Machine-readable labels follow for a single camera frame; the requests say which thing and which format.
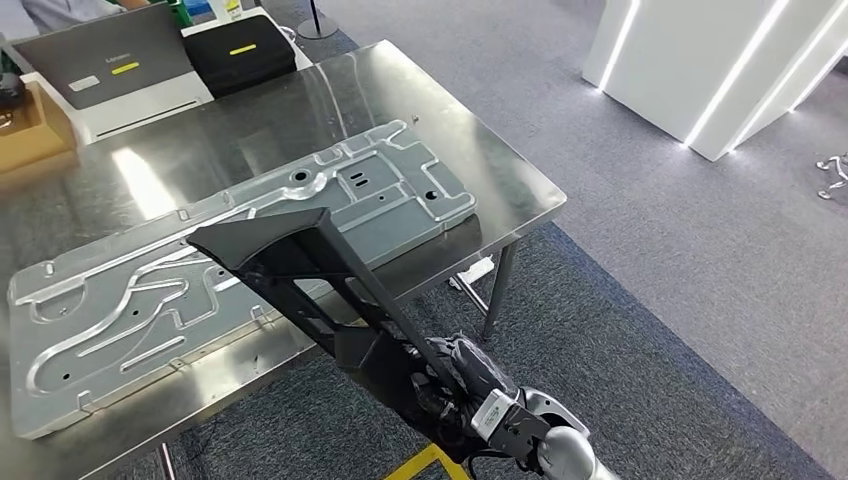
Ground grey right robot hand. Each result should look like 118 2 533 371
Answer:
409 335 521 426

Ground black plastic bracket part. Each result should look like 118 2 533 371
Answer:
184 206 532 466

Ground steel workbench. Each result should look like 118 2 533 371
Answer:
0 38 570 480

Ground small white object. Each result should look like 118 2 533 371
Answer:
448 256 497 293

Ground grey stamped metal panel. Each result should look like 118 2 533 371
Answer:
6 118 479 443

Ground white lit display counter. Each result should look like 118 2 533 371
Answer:
580 0 848 164

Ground black stanchion base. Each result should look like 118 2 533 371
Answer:
295 0 340 40

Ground black carrying case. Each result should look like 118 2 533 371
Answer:
181 13 299 100

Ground chrome chair base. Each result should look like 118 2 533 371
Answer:
814 150 848 203

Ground green crate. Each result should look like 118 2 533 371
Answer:
154 0 194 28

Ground grey laptop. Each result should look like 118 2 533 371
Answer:
11 2 197 113

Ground cardboard box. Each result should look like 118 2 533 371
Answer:
0 78 80 178

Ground black device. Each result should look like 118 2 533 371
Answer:
0 70 28 115

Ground person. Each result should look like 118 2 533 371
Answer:
19 0 151 35

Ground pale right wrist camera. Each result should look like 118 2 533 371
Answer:
468 388 553 462

